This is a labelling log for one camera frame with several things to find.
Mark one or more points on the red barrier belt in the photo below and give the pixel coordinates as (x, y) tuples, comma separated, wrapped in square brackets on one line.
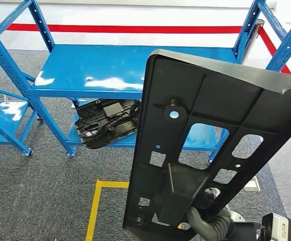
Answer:
[(110, 28), (267, 41)]

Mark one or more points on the yellow floor tape outline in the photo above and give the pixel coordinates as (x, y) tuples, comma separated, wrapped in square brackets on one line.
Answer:
[(93, 213)]

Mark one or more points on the black ribbed plastic part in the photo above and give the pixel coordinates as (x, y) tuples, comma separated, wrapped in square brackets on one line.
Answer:
[(102, 123)]

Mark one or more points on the white square floor plate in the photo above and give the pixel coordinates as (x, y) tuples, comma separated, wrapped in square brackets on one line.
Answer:
[(253, 184)]

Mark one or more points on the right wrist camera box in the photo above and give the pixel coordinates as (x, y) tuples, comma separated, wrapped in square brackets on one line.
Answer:
[(278, 229)]

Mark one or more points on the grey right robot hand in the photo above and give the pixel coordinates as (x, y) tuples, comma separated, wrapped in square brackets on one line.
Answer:
[(210, 230)]

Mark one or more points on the silver stanchion post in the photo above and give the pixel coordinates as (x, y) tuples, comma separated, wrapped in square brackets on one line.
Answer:
[(255, 36)]

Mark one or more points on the blue metal shelf rack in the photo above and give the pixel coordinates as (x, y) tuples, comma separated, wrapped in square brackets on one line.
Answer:
[(97, 66)]

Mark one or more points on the black plastic panel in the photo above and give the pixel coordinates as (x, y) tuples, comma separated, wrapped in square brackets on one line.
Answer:
[(176, 83)]

